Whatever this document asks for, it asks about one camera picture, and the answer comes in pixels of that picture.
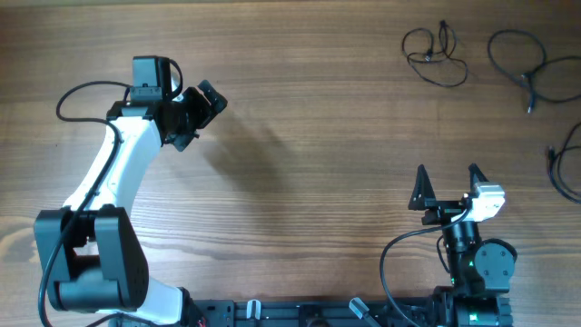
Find black left camera cable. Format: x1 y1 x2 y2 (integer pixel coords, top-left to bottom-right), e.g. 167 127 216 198
37 80 133 327

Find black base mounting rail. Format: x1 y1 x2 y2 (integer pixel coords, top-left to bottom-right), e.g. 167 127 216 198
108 297 514 327

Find black right camera cable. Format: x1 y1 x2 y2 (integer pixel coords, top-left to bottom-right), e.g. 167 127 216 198
379 206 473 327

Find black camera cable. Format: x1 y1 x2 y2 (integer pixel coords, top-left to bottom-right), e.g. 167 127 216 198
37 80 133 327
379 206 473 327

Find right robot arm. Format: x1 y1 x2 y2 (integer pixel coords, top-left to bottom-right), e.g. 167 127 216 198
409 164 517 327

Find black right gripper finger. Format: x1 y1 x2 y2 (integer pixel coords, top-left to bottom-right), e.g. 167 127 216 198
468 163 488 185
408 164 436 211

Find black USB cable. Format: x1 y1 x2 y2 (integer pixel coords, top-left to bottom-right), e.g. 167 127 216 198
487 28 581 115

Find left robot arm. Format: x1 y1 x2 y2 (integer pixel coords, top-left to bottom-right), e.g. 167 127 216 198
34 55 228 326

